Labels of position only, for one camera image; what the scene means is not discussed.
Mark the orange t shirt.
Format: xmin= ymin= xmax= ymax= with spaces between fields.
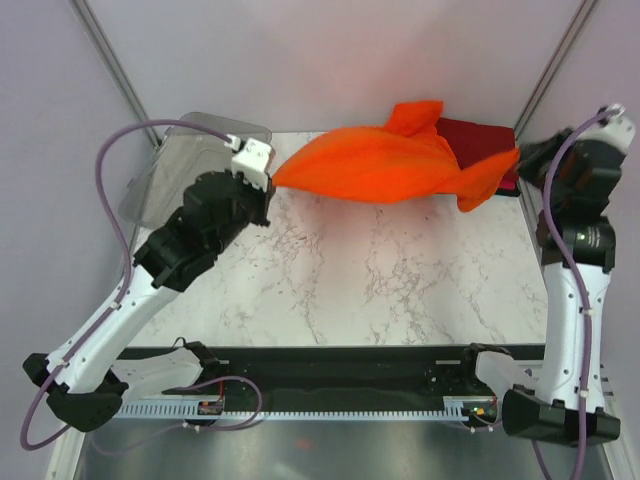
xmin=273 ymin=100 xmax=520 ymax=212

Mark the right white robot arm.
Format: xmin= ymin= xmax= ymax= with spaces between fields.
xmin=457 ymin=104 xmax=636 ymax=447

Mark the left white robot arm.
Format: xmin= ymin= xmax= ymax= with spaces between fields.
xmin=23 ymin=137 xmax=275 ymax=432

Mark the pink folded shirt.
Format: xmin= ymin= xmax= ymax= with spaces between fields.
xmin=498 ymin=177 xmax=517 ymax=189

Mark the black folded shirt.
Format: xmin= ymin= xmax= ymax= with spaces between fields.
xmin=495 ymin=188 xmax=521 ymax=198

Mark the dark red folded shirt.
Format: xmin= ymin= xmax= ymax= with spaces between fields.
xmin=436 ymin=118 xmax=515 ymax=169

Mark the clear plastic bin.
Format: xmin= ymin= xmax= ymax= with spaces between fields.
xmin=119 ymin=112 xmax=275 ymax=234

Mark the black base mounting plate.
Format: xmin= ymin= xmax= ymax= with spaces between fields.
xmin=119 ymin=342 xmax=521 ymax=416

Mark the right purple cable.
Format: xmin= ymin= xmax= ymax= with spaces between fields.
xmin=444 ymin=108 xmax=621 ymax=480

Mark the purple cable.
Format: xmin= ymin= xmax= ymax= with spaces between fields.
xmin=444 ymin=108 xmax=621 ymax=480
xmin=19 ymin=118 xmax=264 ymax=452

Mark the right aluminium frame post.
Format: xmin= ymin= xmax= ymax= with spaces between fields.
xmin=513 ymin=0 xmax=600 ymax=140

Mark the aluminium frame post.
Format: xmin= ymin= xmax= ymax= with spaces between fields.
xmin=69 ymin=0 xmax=148 ymax=121
xmin=513 ymin=0 xmax=600 ymax=140

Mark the left aluminium frame post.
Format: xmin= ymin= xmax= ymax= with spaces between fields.
xmin=69 ymin=0 xmax=148 ymax=121

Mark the white slotted cable duct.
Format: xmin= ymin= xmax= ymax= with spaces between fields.
xmin=115 ymin=394 xmax=496 ymax=422

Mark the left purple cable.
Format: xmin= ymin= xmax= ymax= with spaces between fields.
xmin=19 ymin=118 xmax=264 ymax=452

